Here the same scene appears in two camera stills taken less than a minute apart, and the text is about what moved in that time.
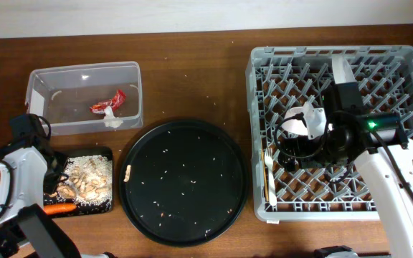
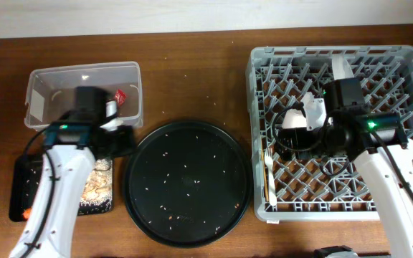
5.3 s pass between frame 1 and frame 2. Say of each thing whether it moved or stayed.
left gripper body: moved
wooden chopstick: stayed
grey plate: stayed
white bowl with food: stayed
